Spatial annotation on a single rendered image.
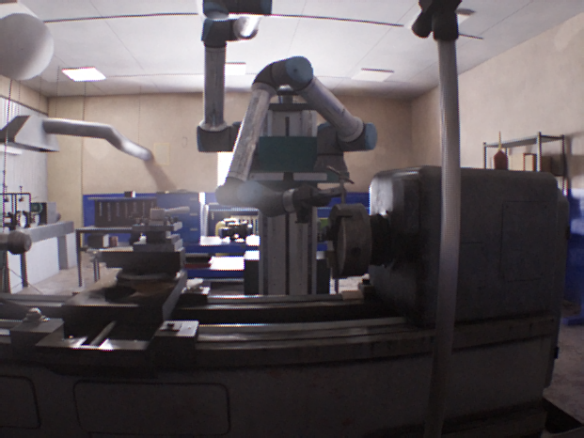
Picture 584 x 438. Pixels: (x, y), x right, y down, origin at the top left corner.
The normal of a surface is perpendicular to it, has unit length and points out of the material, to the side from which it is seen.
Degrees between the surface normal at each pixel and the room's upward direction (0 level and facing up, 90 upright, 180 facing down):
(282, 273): 90
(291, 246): 90
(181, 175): 90
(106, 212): 90
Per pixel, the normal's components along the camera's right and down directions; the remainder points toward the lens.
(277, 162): 0.04, 0.07
